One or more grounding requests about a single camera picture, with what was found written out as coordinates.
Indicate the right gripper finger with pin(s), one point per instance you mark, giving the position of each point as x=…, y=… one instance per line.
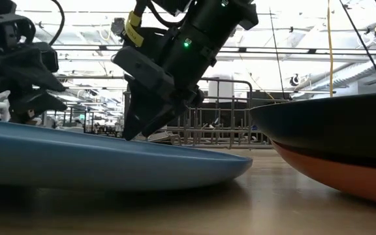
x=178, y=112
x=140, y=111

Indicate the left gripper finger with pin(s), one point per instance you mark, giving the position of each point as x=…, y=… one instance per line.
x=31, y=81
x=34, y=106

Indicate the large blue plate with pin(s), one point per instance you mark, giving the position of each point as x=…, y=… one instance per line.
x=109, y=163

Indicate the small black plate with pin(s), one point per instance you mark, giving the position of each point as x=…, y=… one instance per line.
x=338, y=124

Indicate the small orange plate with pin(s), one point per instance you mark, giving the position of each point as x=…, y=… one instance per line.
x=354, y=176

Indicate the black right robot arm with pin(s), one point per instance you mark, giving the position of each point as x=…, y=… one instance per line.
x=227, y=19

